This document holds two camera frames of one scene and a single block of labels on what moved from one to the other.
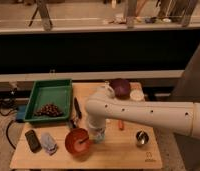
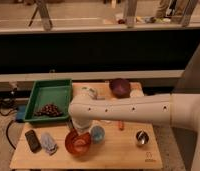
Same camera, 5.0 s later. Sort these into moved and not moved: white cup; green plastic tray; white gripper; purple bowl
Moved: white gripper
Not moved: green plastic tray; purple bowl; white cup
